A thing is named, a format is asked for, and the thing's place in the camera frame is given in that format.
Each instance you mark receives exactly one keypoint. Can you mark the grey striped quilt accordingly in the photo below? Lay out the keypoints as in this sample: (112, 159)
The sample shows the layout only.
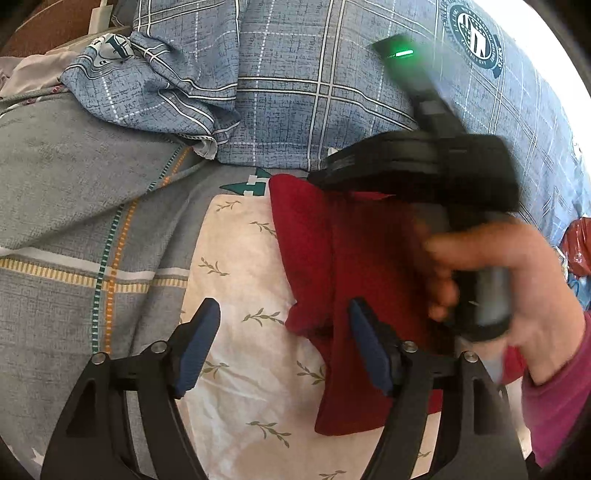
(69, 194)

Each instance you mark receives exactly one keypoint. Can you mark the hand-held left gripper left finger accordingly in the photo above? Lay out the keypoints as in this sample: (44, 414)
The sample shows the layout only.
(194, 360)

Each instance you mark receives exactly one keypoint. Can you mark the pale lilac cloth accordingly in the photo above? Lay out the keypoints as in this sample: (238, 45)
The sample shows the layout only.
(32, 74)

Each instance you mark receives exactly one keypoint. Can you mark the large blue plaid pillow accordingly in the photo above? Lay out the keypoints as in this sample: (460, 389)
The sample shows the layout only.
(300, 92)

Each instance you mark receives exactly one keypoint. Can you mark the person's right hand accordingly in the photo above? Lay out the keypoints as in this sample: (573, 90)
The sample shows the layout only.
(540, 300)

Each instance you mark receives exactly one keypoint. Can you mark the small blue plaid pillowcase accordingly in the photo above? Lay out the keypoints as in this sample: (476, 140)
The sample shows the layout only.
(152, 83)

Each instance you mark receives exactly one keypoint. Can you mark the red plastic bag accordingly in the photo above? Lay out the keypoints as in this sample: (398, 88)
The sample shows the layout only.
(579, 244)

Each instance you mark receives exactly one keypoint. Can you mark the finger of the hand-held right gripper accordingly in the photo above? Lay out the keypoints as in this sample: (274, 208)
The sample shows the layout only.
(378, 161)

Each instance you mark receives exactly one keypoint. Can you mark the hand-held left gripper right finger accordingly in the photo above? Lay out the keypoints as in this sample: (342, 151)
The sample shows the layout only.
(369, 350)

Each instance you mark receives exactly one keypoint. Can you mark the white leaf-print bed sheet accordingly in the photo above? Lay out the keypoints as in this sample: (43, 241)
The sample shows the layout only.
(240, 286)

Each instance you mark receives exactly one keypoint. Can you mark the reddish brown headboard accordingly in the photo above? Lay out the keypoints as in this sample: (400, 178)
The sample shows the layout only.
(41, 27)

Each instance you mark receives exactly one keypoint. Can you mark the red knit sweater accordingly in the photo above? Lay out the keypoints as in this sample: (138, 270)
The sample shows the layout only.
(323, 240)

